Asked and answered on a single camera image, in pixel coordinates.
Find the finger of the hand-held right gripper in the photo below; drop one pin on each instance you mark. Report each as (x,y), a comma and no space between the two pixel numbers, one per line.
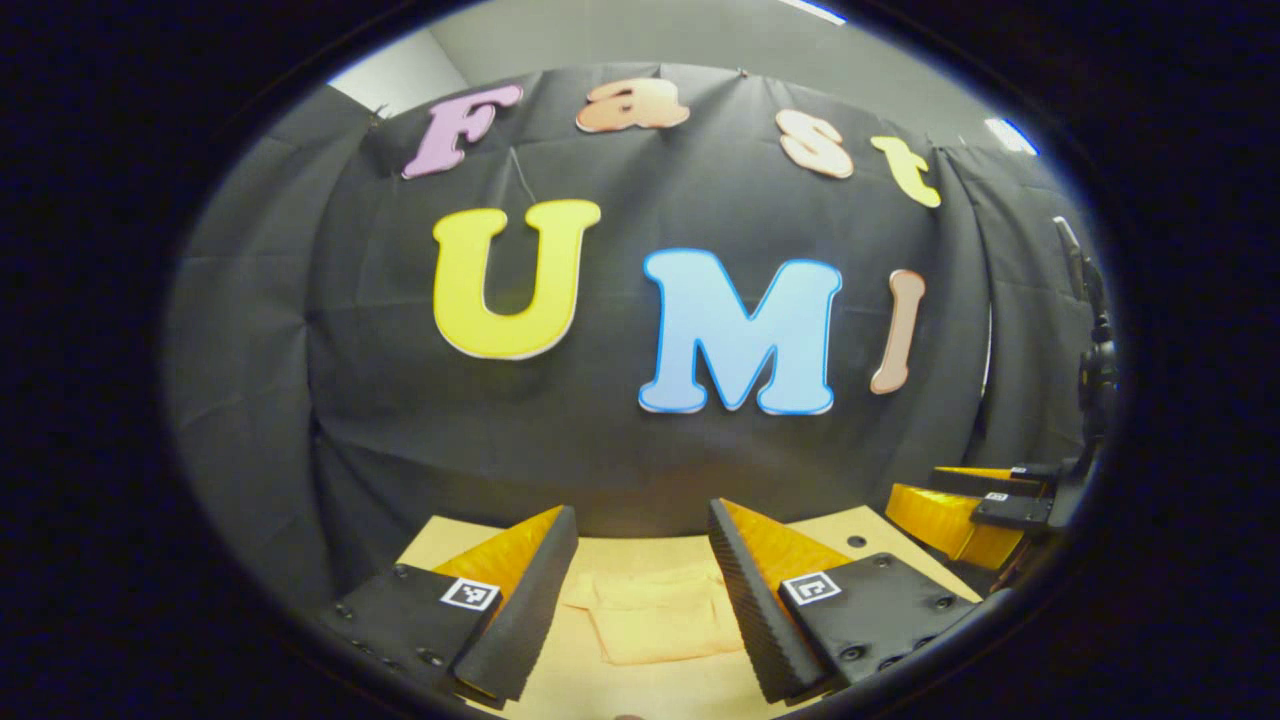
(985,482)
(940,520)

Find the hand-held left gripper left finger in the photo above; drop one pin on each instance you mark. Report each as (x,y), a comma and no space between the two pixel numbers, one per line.
(530,620)

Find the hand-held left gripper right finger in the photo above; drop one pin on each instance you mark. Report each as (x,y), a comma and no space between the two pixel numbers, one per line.
(750,610)

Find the orange T-shirt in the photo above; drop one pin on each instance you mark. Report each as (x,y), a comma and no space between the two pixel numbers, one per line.
(660,620)

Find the black backdrop cloth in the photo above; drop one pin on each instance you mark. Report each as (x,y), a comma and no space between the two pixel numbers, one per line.
(600,450)

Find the ceiling light panel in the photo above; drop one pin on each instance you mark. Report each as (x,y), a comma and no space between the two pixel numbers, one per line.
(1012,136)
(812,11)

